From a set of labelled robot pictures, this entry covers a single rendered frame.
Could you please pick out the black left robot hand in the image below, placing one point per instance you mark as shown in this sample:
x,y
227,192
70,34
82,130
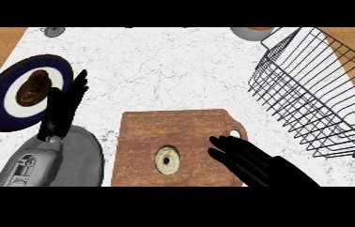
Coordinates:
x,y
63,107

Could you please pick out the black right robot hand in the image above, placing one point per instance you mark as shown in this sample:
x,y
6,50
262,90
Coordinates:
x,y
259,165

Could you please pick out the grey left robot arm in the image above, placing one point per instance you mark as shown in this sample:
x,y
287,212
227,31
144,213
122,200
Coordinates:
x,y
30,165

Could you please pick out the brown wooden cutting board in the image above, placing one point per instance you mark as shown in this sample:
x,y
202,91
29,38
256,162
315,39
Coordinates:
x,y
185,143

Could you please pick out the brown pastry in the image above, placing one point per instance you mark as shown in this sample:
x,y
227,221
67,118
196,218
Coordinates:
x,y
33,88

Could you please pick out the navy and white plate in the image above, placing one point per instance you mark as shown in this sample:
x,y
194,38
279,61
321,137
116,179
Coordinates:
x,y
18,112

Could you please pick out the grey round plate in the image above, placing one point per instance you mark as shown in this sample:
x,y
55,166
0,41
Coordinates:
x,y
80,162

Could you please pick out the small grey metal object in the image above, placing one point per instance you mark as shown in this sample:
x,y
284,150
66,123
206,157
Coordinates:
x,y
52,31

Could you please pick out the grey cup with orange content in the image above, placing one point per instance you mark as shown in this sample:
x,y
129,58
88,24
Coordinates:
x,y
252,33

